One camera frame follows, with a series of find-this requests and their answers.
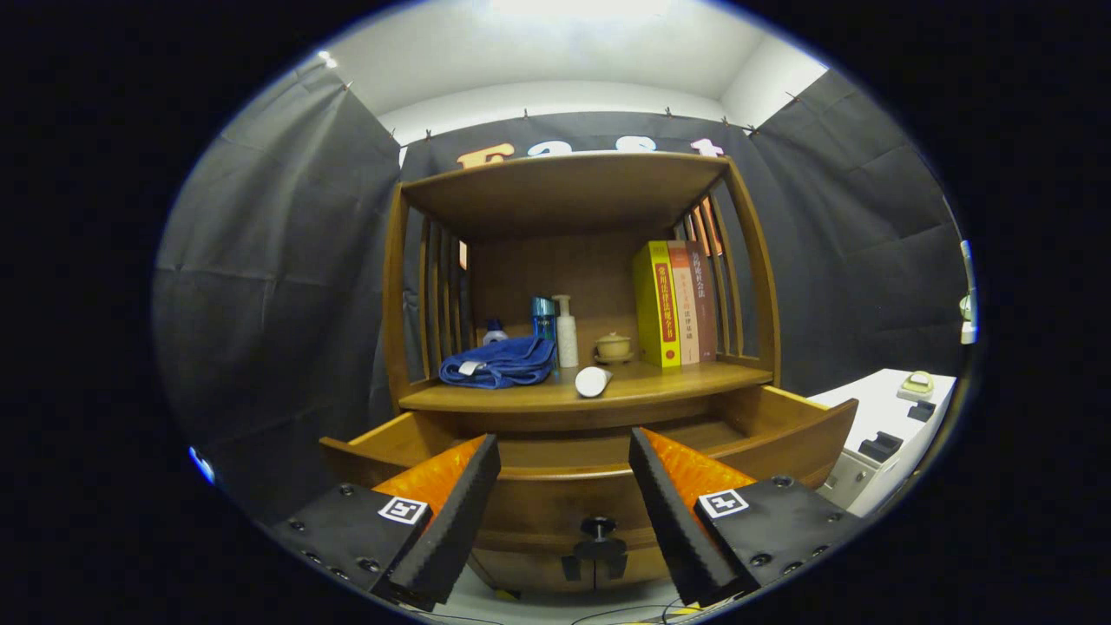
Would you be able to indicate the wooden cabinet door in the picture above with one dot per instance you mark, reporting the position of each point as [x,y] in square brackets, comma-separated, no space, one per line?
[538,573]
[642,569]

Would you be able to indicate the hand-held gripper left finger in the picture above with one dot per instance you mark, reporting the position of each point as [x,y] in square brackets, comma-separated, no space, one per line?
[456,521]

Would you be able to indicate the wooden drawer with black knob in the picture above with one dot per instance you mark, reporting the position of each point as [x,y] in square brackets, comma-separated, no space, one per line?
[555,503]

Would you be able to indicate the small black block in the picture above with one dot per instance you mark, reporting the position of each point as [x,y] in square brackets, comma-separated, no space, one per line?
[879,446]
[922,410]

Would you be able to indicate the teal blue bottle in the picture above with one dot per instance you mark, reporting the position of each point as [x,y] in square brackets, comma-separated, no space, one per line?
[543,317]

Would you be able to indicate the beige lidded teacup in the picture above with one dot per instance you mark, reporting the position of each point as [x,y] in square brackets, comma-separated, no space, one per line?
[614,347]

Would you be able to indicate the small bottle with blue cap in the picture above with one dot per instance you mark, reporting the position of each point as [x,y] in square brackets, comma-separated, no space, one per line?
[495,334]

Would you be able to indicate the white pump bottle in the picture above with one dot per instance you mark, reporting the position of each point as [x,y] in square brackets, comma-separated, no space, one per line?
[567,338]

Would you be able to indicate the brown book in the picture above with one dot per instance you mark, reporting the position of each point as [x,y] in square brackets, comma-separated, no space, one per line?
[706,299]

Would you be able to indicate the white side table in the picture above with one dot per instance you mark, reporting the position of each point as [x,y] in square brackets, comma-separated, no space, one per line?
[868,408]

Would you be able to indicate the blue folded towel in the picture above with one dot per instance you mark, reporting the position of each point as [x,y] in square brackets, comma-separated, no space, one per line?
[503,363]

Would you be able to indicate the green and white object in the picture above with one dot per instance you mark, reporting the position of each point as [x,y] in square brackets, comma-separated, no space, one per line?
[916,383]

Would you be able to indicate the wooden cabinet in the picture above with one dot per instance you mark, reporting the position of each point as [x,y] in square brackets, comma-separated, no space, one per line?
[564,191]

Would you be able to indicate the orange and white book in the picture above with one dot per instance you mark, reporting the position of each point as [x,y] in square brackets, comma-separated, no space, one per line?
[686,304]

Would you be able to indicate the white device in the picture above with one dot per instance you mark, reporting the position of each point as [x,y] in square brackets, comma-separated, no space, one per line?
[968,304]

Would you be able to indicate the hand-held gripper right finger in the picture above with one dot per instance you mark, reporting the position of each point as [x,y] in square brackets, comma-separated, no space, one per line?
[673,521]

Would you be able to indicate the white tube with green print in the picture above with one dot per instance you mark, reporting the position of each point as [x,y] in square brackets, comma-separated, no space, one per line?
[593,382]

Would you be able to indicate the yellow book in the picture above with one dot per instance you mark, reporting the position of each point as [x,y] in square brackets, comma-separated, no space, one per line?
[649,304]

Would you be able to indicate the wooden countertop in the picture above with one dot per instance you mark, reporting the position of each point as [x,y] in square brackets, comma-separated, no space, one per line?
[677,379]

